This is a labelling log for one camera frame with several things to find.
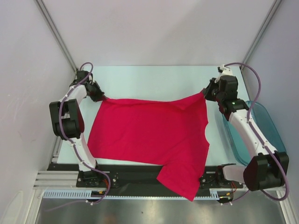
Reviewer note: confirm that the white cable duct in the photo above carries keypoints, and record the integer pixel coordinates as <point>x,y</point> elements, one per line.
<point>202,194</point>

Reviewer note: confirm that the left aluminium corner post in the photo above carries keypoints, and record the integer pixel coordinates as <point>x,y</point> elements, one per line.
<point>55,32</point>

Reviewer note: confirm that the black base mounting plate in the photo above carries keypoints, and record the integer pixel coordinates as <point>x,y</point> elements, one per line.
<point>211,179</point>

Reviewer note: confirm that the red t shirt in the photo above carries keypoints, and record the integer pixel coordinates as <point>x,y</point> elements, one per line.
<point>169,134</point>

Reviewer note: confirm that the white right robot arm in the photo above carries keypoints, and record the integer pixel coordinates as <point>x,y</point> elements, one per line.
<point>268,167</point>

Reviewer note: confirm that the right aluminium corner post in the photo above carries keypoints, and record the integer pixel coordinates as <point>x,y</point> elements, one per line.
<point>262,30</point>

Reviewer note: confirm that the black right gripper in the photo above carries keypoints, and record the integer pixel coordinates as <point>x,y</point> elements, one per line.
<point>207,91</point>

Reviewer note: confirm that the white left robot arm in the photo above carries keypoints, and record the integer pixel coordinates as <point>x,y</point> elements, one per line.
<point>68,123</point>

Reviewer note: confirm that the aluminium corner post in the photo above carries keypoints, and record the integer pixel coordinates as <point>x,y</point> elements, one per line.
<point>262,30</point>
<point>55,32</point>

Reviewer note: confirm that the teal plastic basin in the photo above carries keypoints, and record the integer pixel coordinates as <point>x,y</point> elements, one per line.
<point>263,120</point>

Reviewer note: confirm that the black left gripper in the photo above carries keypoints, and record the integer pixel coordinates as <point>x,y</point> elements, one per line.
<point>100,94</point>

